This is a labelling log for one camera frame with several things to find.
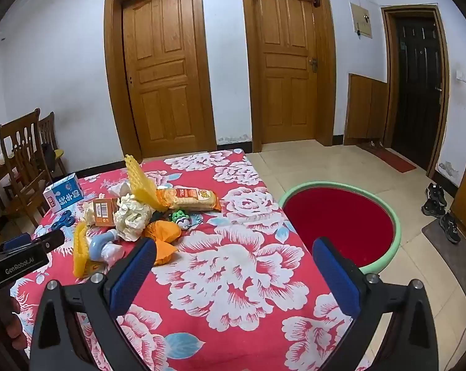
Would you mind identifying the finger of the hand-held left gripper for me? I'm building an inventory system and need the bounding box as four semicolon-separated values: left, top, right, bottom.
31;229;66;255
1;233;33;251

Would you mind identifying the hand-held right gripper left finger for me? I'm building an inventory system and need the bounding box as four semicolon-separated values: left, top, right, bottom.
29;237;157;371

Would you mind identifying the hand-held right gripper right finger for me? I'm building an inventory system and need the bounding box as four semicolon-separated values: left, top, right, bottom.
312;237;439;371

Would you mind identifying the small yellow foam net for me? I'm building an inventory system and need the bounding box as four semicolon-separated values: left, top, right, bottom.
73;222;96;279

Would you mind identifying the blue and white curved tube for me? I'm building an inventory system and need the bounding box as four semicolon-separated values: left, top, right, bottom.
84;229;125;267

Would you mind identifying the orange plastic bag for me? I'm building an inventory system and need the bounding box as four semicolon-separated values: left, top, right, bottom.
142;220;181;265

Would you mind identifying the clear plastic bag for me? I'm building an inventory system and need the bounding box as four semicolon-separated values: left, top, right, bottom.
113;193;153;242

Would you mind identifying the green basin with red inside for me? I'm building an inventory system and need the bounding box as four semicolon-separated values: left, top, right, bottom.
278;181;401;275

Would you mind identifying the orange cardboard box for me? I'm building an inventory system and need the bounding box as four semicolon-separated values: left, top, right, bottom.
92;197;120;227

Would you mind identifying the green toy figure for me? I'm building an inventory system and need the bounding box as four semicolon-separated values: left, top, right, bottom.
172;209;203;229

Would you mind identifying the large yellow foam net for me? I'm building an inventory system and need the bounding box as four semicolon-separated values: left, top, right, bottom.
125;155;168;211

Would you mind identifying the orange snack packet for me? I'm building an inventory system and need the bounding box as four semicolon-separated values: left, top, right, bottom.
156;185;222;212

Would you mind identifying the person's left hand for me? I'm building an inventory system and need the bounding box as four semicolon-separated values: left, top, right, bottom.
0;292;28;356

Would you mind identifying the blue fidget spinner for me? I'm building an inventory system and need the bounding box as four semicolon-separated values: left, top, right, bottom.
49;216;77;230

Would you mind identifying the blue and white milk carton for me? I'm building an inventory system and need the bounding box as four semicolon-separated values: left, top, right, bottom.
43;173;84;214

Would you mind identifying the black bag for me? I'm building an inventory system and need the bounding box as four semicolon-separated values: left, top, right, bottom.
42;143;57;171

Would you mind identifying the red floral tablecloth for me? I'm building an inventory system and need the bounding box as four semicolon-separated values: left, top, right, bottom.
15;149;376;371

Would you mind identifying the wooden chair with yellow cushion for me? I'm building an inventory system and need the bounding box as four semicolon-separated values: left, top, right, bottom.
38;112;67;178

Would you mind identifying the brown floor mat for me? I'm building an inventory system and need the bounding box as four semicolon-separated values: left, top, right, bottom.
422;218;466;275

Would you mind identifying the red doormat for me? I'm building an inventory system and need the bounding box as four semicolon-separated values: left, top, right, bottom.
358;145;417;173

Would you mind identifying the panelled wooden door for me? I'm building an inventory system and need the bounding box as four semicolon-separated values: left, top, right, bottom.
104;0;217;161

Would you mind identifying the dark entrance door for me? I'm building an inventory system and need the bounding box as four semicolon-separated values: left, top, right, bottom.
380;5;450;178

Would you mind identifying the beige electrical panel box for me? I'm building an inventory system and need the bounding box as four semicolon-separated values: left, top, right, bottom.
349;2;374;39

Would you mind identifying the wooden wall cabinet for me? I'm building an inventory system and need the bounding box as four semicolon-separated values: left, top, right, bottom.
343;73;389;147

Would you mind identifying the wooden door with metal handle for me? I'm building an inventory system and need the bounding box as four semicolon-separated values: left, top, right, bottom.
239;0;337;153

